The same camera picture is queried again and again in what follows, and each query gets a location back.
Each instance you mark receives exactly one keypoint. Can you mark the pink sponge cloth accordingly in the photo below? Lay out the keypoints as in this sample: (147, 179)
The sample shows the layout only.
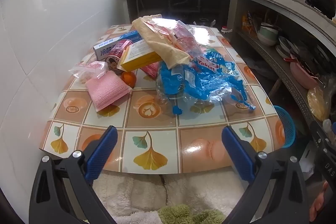
(105, 90)

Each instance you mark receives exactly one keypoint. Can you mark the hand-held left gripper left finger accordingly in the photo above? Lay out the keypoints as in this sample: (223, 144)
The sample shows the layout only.
(101, 154)

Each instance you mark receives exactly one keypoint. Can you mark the dark pot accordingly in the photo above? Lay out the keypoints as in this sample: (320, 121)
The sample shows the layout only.
(203, 22)

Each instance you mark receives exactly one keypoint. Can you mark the stack of plates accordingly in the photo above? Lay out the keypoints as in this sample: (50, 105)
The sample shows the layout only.
(284, 47)

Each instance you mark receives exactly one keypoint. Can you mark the green and white fleece robe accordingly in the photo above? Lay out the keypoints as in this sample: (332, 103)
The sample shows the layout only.
(126, 195)

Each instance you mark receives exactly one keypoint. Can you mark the orange fruit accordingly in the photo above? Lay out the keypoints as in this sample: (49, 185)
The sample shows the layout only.
(128, 79)

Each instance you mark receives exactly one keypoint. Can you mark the stack of bowls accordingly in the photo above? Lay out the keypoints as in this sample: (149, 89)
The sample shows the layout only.
(267, 35)

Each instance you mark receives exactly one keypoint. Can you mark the red print clear plastic bag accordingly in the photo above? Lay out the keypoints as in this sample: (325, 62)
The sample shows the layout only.
(183, 40)

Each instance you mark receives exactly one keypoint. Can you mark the yellow bag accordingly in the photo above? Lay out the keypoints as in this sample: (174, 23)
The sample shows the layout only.
(319, 103)

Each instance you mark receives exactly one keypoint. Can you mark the orange packet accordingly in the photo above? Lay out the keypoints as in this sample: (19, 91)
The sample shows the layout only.
(248, 24)

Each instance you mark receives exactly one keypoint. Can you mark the yellow cardboard box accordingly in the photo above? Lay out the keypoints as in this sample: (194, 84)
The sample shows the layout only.
(141, 61)

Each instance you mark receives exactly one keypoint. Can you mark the blue and white carton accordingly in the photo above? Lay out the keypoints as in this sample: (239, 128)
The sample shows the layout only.
(105, 47)

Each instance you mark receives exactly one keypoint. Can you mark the patterned tablecloth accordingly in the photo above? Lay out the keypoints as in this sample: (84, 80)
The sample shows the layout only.
(157, 145)

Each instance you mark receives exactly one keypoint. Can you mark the pink basin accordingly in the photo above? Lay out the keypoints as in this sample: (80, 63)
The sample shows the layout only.
(302, 74)

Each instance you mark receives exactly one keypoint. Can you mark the blue plastic basket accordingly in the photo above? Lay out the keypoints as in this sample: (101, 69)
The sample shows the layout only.
(288, 127)

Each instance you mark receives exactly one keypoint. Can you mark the person's right hand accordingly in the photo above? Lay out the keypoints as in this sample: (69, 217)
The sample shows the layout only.
(319, 203)

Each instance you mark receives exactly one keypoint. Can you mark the blue plastic wrapper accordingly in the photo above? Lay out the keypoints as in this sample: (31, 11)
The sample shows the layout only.
(215, 82)

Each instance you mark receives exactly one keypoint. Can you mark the red drink can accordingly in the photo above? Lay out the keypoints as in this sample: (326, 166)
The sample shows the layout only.
(119, 49)

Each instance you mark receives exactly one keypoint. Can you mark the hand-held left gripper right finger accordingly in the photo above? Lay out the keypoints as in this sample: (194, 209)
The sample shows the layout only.
(237, 154)

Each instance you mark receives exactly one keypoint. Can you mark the clear zip bag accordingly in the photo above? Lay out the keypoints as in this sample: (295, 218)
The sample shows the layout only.
(84, 70)

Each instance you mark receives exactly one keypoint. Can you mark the tan paper bag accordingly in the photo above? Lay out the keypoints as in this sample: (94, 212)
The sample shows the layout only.
(162, 45)

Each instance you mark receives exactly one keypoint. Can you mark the clear plastic bottle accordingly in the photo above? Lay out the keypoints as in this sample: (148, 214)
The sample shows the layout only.
(168, 98)

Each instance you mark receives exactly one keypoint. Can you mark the perforated metal shelf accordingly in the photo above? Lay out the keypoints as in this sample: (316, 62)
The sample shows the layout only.
(275, 64)

